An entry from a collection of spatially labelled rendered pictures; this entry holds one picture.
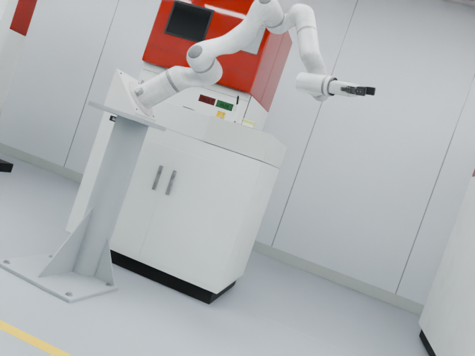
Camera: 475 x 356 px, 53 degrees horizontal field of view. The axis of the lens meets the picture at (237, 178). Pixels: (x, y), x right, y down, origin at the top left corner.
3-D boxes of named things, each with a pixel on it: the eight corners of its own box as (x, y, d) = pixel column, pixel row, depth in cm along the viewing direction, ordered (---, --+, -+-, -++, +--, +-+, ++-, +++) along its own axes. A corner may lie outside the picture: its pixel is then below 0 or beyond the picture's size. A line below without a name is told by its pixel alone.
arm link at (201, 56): (203, 85, 228) (189, 66, 214) (193, 68, 233) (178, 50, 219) (290, 21, 222) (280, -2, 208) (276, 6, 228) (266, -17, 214)
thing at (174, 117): (121, 113, 276) (129, 90, 276) (207, 143, 264) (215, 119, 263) (114, 110, 267) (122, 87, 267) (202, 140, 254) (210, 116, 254)
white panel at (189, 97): (127, 116, 336) (145, 62, 335) (232, 152, 318) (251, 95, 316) (125, 115, 333) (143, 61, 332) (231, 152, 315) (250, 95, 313)
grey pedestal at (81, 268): (68, 304, 195) (131, 114, 192) (-9, 263, 209) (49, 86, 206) (133, 286, 243) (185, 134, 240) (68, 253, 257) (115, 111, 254)
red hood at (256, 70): (179, 85, 400) (201, 17, 398) (268, 113, 382) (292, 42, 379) (140, 59, 327) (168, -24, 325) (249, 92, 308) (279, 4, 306)
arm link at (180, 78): (163, 66, 226) (206, 41, 222) (181, 85, 243) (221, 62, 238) (169, 84, 221) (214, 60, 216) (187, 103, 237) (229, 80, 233)
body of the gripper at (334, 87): (335, 95, 201) (360, 98, 195) (324, 95, 193) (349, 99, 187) (337, 77, 199) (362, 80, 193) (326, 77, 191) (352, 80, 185)
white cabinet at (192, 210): (112, 234, 332) (150, 124, 329) (238, 287, 310) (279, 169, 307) (58, 244, 270) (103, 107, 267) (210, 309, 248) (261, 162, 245)
